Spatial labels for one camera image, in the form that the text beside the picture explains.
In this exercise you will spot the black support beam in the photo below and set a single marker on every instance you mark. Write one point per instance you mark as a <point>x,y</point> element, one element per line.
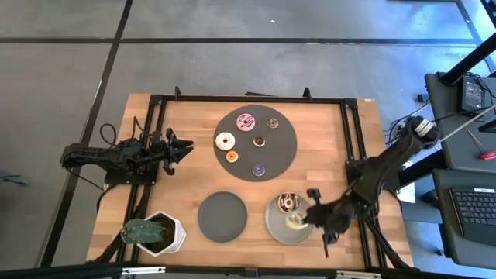
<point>422,171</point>

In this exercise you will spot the large green frosted donut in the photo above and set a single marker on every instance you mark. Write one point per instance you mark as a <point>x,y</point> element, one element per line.
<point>292,221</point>

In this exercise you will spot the black aluminium table frame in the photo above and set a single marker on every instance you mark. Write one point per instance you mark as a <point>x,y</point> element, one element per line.
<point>252,99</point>

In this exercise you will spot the black diagonal pole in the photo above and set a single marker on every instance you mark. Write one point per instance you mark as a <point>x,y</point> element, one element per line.
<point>469,60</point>

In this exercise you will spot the black overhead rail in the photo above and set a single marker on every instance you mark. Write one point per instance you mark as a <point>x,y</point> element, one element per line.
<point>58,271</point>

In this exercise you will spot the small chocolate white-rimmed donut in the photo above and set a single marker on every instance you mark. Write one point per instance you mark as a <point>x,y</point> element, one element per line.
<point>256,141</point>

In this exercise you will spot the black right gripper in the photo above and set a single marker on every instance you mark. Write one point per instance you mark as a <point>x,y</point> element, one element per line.
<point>329,217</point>

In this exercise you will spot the black keyboard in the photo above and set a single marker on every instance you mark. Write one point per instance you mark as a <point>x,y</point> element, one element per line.
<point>476,209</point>

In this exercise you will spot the small purple donut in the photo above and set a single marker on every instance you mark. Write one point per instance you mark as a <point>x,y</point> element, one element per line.
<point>255,170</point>

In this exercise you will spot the light grey round plate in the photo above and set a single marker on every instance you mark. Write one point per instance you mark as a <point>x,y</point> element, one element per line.
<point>279,228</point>

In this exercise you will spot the dark object on floor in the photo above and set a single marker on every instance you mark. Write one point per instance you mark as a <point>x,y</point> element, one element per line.
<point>11,178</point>

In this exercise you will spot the white paper sheet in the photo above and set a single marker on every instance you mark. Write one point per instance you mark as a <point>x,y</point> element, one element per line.
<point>408,195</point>

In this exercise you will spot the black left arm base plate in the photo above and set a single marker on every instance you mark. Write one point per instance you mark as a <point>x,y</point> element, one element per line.
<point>128,179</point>

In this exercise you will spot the large chocolate sprinkled donut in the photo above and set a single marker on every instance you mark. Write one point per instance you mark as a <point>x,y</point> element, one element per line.
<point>284,205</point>

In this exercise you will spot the thin black stick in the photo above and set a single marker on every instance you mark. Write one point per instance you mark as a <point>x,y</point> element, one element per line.
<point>259,94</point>

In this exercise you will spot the small brown donut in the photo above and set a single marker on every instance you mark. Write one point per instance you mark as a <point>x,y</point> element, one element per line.
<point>270,123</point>

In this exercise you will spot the large dark round mat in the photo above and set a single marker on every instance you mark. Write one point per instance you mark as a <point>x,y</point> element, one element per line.
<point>279,155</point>

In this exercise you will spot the dark grey round plate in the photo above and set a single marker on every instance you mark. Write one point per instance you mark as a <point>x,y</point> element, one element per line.
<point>222,217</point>

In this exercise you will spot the silver rail bracket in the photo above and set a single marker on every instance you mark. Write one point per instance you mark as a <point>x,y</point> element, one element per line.
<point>358,274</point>
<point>143,270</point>

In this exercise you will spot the dark side desk top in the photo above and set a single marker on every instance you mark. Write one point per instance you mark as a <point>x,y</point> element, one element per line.
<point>461,155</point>

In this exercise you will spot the small black plug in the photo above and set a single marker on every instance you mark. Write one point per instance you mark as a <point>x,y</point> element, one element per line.
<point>421,97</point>

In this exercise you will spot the thin grey rod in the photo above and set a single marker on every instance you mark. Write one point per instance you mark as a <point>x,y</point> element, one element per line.
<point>465,125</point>

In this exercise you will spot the white hexagonal plant pot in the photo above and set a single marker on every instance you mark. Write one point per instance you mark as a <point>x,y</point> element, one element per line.
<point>179,234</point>

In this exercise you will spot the green cactus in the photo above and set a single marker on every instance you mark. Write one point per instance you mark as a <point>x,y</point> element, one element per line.
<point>141,231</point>

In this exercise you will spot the large pink frosted donut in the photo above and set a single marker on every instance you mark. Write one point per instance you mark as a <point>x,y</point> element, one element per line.
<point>245,122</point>

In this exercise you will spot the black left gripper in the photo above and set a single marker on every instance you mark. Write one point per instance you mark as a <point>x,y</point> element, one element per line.
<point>167,151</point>

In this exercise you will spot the dark keyboard desk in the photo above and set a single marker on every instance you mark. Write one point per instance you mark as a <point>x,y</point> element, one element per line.
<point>445,232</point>

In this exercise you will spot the large white frosted donut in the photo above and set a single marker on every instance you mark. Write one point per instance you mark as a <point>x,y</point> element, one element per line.
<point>221,144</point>

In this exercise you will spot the black power adapter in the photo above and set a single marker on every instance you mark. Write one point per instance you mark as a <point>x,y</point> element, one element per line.
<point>472,95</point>

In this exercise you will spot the small white table label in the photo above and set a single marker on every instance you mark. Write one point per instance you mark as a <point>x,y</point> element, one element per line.
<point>369,100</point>

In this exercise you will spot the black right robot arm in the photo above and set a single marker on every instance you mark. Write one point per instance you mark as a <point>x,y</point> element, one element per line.
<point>383,170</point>

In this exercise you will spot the small orange donut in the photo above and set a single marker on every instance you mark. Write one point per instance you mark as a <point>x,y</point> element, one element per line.
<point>228,157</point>

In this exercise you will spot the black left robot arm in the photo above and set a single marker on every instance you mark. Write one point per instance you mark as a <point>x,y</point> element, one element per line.
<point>97,155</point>

